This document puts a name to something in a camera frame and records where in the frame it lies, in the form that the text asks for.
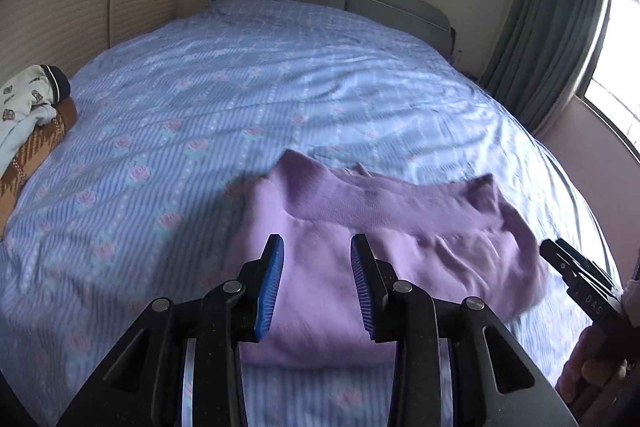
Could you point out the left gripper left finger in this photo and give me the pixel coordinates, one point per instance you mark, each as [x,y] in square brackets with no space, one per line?
[260,279]

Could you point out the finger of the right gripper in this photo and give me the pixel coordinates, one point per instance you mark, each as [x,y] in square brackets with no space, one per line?
[560,256]

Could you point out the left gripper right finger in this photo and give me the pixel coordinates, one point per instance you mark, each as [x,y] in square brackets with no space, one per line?
[374,279]

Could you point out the purple sweatshirt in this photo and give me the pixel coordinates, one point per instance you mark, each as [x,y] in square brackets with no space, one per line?
[454,240]

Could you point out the person's right hand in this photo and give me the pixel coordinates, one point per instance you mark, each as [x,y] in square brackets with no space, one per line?
[600,380]

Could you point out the blue floral bed sheet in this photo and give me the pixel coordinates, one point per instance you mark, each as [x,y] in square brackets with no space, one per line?
[144,194]

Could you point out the window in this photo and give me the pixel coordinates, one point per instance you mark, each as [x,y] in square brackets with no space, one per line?
[611,89]

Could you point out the grey-green curtain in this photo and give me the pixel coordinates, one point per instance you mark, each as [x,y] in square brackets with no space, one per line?
[541,56]

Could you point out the brown plaid folded garment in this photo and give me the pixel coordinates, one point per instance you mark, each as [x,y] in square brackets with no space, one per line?
[49,130]

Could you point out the white patterned folded garment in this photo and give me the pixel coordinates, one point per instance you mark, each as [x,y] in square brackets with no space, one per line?
[28,100]

